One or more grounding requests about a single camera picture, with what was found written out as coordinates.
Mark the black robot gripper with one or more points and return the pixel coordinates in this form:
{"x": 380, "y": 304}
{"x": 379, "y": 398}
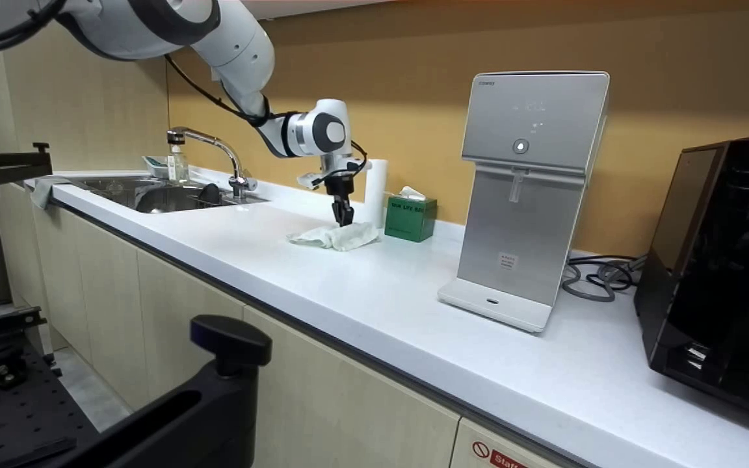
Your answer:
{"x": 342, "y": 179}

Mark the white towel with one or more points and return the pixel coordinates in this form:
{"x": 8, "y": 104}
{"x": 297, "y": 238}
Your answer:
{"x": 336, "y": 234}

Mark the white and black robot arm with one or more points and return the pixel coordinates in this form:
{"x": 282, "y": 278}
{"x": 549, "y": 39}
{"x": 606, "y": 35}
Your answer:
{"x": 175, "y": 35}

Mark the white paper roll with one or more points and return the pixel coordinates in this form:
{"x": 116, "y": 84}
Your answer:
{"x": 379, "y": 195}

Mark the green tissue box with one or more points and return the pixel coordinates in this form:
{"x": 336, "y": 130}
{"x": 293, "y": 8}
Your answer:
{"x": 409, "y": 220}

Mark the chrome sink faucet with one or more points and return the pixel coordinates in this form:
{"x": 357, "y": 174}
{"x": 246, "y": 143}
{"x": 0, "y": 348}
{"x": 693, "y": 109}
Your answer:
{"x": 223, "y": 152}

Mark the clear soap bottle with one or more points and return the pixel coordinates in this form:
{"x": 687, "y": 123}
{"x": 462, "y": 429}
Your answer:
{"x": 175, "y": 165}

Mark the silver water dispenser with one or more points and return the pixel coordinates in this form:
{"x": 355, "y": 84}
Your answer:
{"x": 520, "y": 191}

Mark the beige base cabinet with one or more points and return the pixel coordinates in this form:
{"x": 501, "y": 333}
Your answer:
{"x": 332, "y": 398}

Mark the stainless steel sink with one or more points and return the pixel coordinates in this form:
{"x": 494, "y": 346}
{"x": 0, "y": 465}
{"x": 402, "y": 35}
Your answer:
{"x": 145, "y": 192}

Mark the black robot cart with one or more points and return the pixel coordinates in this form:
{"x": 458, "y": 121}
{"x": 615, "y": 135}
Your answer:
{"x": 175, "y": 416}

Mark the grey cloth rag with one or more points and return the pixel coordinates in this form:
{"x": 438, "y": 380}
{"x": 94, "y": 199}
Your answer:
{"x": 42, "y": 191}

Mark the black coffee machine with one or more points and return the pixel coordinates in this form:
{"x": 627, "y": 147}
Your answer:
{"x": 730, "y": 277}

